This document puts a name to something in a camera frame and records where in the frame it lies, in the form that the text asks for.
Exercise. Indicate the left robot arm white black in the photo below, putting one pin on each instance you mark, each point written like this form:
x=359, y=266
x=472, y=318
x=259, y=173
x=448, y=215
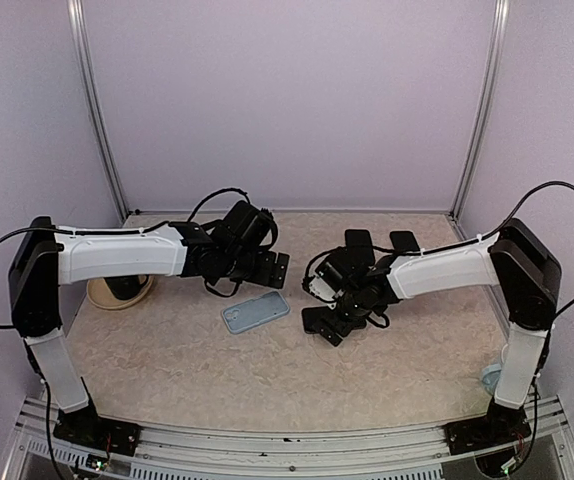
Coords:
x=238, y=247

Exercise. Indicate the beige saucer plate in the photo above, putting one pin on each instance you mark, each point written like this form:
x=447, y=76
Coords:
x=101, y=297

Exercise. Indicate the black phone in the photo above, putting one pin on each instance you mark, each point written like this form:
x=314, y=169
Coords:
x=313, y=319

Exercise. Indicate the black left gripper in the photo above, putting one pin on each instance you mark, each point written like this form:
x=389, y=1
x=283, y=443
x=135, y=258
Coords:
x=265, y=276

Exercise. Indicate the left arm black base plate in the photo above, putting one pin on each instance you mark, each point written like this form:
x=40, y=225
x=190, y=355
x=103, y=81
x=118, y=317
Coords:
x=103, y=434

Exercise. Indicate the right aluminium frame post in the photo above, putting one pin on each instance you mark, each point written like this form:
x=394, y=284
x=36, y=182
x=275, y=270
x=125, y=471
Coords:
x=484, y=107

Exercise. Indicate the aluminium front rail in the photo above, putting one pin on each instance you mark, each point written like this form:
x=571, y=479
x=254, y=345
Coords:
x=172, y=452

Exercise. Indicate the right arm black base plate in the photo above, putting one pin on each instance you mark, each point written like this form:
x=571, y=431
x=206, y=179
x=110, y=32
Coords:
x=481, y=433

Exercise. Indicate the light blue phone case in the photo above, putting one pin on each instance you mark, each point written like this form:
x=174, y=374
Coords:
x=255, y=312

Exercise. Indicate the black mug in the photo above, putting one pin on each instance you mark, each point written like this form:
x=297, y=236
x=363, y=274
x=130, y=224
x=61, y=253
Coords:
x=125, y=288

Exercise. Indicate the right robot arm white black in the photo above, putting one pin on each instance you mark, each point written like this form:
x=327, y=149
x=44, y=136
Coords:
x=358, y=281

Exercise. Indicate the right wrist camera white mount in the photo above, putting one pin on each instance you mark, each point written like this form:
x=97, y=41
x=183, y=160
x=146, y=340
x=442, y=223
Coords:
x=324, y=284

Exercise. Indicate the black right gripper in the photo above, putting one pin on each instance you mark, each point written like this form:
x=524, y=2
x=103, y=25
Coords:
x=343, y=327

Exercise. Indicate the left aluminium frame post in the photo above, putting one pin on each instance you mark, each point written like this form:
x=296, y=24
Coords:
x=83, y=52

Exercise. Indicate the aluminium frame post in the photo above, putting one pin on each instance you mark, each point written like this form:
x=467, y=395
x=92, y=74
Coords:
x=484, y=107
x=83, y=52

